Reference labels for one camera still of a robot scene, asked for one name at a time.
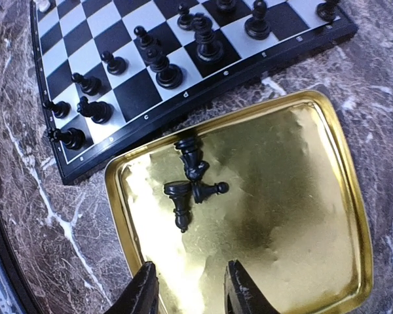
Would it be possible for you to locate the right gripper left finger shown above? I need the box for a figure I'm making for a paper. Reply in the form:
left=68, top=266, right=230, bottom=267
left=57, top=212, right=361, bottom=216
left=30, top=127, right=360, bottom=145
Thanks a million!
left=105, top=262, right=159, bottom=314

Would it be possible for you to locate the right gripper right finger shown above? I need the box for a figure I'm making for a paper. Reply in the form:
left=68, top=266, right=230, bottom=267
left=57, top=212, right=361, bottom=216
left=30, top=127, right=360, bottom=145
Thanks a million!
left=224, top=260, right=279, bottom=314

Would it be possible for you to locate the gold metal tray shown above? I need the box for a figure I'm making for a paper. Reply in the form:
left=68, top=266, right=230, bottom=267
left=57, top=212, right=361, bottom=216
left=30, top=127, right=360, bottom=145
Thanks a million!
left=104, top=90, right=373, bottom=313

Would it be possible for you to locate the black pawn corner square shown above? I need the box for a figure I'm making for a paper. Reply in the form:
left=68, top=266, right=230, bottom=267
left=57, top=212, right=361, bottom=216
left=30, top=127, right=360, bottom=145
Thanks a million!
left=43, top=100, right=71, bottom=118

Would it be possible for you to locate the black white chess board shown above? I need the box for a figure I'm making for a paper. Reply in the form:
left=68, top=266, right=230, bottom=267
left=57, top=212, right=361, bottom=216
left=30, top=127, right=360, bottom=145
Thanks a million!
left=29, top=1, right=358, bottom=184

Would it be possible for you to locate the black chess piece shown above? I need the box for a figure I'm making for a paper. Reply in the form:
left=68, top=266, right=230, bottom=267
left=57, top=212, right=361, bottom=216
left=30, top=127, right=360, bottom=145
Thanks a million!
left=191, top=13, right=224, bottom=63

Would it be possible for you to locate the black bishop piece lying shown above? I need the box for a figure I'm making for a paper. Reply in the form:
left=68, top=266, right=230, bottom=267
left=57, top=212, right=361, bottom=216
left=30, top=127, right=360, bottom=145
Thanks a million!
left=164, top=181, right=191, bottom=233

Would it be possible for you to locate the black pawn lying in tray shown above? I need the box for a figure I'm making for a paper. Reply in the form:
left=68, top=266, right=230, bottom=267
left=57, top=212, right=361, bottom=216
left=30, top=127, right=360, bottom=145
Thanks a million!
left=192, top=181, right=229, bottom=203

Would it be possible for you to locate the black knight lying in tray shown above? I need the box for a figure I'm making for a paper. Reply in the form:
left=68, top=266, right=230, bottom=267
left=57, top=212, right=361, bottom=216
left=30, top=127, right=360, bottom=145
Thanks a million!
left=174, top=137, right=210, bottom=182

